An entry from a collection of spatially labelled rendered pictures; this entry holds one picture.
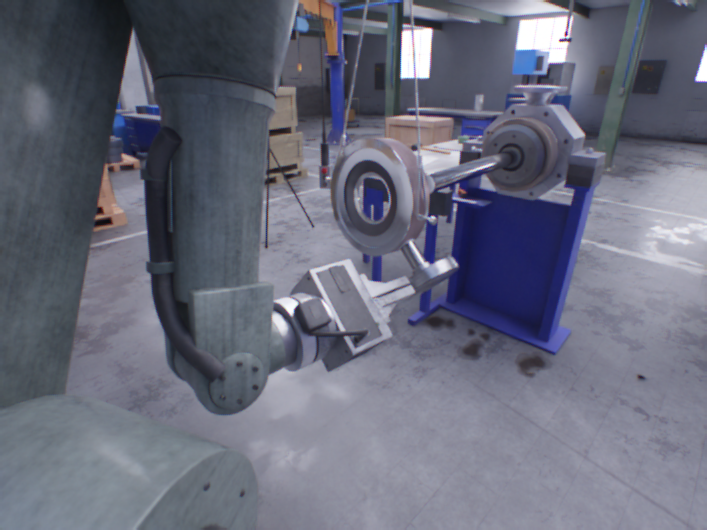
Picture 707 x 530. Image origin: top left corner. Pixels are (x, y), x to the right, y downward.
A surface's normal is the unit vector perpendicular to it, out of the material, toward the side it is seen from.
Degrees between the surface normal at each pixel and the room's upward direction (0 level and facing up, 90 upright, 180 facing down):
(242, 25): 137
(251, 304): 81
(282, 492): 0
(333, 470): 0
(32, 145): 90
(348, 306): 41
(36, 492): 7
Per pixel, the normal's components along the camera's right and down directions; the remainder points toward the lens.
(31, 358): 0.97, 0.11
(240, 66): 0.25, 0.94
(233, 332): 0.68, 0.18
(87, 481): 0.09, -0.93
